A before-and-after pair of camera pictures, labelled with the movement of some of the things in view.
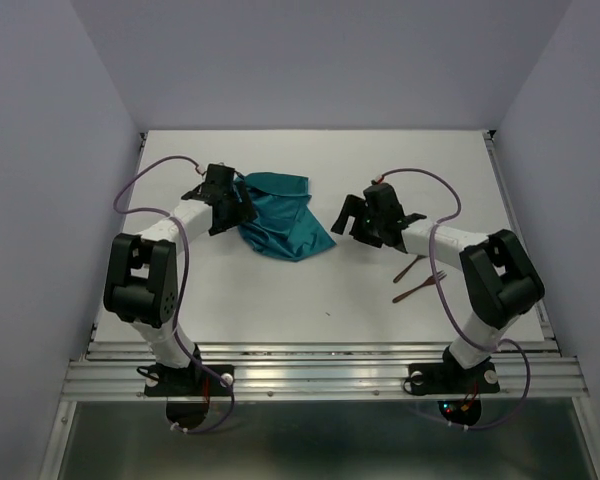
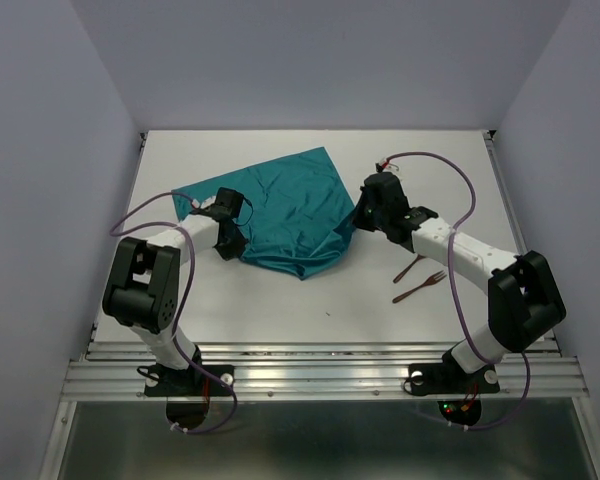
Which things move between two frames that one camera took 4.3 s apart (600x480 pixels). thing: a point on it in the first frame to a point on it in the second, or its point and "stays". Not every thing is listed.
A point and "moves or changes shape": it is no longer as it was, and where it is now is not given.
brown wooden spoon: x=404 y=270 stays
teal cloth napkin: x=285 y=226 moves or changes shape
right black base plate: x=444 y=378 stays
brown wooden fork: x=432 y=281 stays
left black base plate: x=196 y=381 stays
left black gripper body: x=233 y=217 to x=229 y=249
